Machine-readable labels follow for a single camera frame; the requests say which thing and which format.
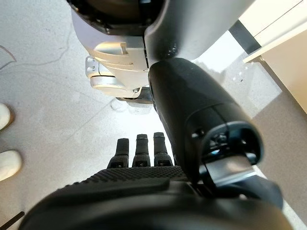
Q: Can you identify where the black cable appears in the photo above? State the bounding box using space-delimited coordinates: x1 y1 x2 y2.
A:
0 210 26 230

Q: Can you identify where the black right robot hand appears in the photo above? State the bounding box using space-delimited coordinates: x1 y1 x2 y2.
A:
18 57 296 230

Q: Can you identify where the white shoe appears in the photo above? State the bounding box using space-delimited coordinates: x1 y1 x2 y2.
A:
0 149 24 182
0 103 15 133

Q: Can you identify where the grey silver robot body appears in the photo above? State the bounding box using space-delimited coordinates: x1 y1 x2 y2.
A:
66 0 255 104

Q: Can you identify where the white cabinet with dark plinth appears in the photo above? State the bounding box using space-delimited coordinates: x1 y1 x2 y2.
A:
227 0 307 64

